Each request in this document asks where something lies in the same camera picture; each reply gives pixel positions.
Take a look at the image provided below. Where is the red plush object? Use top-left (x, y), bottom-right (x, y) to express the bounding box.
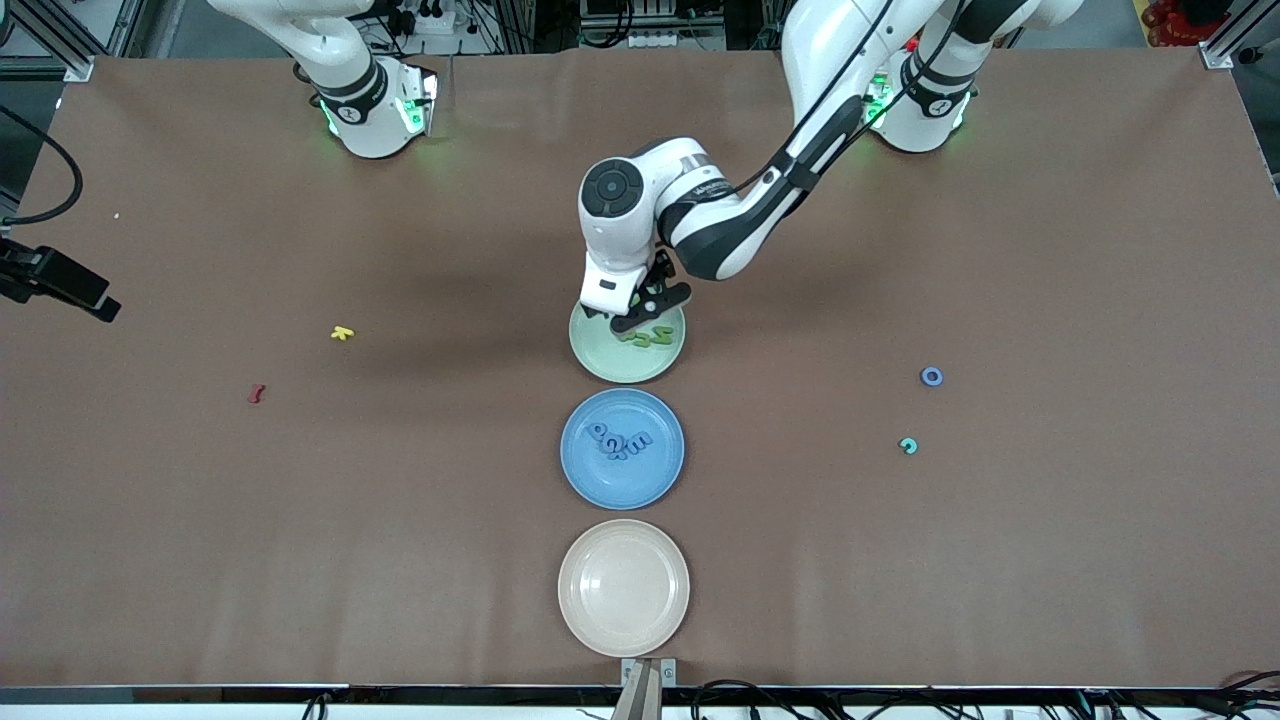
top-left (1142, 0), bottom-right (1213, 31)

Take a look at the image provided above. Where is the black floor cable bundle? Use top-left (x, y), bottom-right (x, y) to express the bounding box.
top-left (690, 678), bottom-right (1011, 720)

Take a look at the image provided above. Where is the blue plate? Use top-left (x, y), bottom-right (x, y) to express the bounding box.
top-left (560, 388), bottom-right (686, 511)

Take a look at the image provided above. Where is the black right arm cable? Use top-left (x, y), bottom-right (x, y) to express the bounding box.
top-left (0, 105), bottom-right (84, 226)

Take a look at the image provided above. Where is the brown table cover sheet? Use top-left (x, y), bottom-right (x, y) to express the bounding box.
top-left (0, 45), bottom-right (1280, 691)

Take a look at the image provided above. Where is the beige plate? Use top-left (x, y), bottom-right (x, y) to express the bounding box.
top-left (557, 518), bottom-right (691, 658)

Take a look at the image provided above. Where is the green plate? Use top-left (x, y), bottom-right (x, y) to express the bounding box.
top-left (569, 290), bottom-right (687, 384)

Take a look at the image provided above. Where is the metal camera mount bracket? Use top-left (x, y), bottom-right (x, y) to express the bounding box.
top-left (620, 657), bottom-right (678, 720)

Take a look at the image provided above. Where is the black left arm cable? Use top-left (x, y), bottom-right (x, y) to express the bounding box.
top-left (730, 0), bottom-right (966, 196)

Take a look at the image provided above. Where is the white power strip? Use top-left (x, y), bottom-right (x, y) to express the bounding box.
top-left (628, 28), bottom-right (723, 51)
top-left (395, 0), bottom-right (466, 36)

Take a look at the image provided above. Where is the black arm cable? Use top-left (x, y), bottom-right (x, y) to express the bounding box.
top-left (0, 105), bottom-right (84, 226)
top-left (730, 0), bottom-right (966, 196)

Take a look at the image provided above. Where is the aluminium frame post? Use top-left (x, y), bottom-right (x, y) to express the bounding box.
top-left (15, 0), bottom-right (97, 83)
top-left (1200, 0), bottom-right (1280, 71)

